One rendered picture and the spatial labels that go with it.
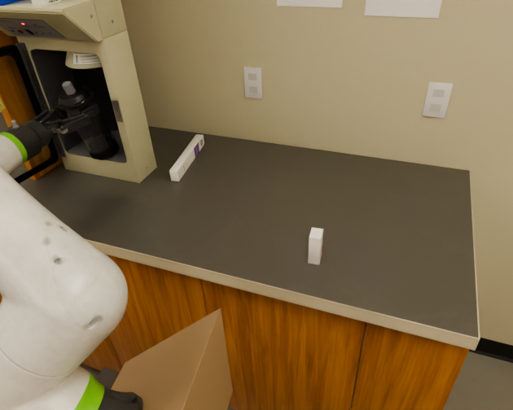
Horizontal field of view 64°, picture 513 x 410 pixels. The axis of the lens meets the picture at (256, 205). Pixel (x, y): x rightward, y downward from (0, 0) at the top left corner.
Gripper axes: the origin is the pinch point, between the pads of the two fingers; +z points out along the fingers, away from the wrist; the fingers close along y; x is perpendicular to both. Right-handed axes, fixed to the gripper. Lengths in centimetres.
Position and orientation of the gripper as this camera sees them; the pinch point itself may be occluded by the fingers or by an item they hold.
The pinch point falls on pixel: (80, 109)
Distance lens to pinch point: 142.3
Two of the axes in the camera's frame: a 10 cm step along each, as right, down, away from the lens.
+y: -9.3, -1.8, 3.1
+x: 0.4, 8.1, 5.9
